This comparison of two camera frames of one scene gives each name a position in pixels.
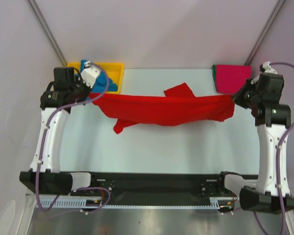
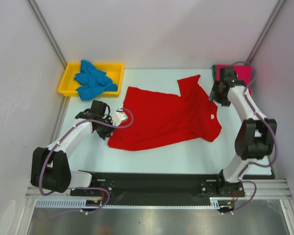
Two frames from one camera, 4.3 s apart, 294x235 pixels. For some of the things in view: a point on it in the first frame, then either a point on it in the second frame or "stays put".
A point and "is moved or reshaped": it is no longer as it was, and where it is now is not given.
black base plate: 155,187 stays put
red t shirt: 177,104 is moved or reshaped
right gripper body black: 254,82 → 216,96
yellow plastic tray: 114,70 stays put
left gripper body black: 81,90 → 104,130
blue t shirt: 103,83 stays put
